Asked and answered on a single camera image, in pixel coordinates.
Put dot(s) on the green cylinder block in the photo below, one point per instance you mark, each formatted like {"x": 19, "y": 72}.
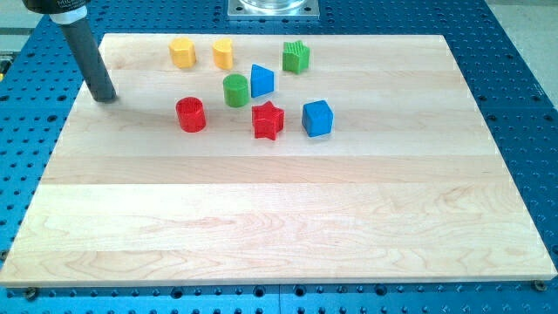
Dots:
{"x": 235, "y": 88}

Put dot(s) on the blue cube block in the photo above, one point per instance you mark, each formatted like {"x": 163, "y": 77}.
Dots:
{"x": 317, "y": 118}

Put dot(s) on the green star block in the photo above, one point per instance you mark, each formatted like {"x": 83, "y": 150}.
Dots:
{"x": 295, "y": 57}

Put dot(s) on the red star block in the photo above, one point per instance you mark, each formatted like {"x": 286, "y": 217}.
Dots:
{"x": 267, "y": 120}

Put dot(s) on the blue triangle block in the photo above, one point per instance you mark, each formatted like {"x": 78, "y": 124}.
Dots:
{"x": 262, "y": 81}

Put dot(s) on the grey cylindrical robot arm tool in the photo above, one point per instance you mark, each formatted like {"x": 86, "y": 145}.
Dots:
{"x": 70, "y": 16}

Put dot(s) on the red cylinder block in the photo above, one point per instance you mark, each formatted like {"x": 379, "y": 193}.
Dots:
{"x": 191, "y": 115}

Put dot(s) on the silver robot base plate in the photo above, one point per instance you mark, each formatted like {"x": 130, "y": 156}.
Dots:
{"x": 272, "y": 9}

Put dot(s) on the yellow heart block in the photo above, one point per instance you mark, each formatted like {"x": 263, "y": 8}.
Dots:
{"x": 223, "y": 53}

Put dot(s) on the yellow hexagon block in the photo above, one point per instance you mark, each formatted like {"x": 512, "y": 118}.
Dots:
{"x": 182, "y": 52}

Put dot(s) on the light wooden board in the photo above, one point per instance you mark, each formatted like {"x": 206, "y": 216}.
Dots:
{"x": 409, "y": 185}

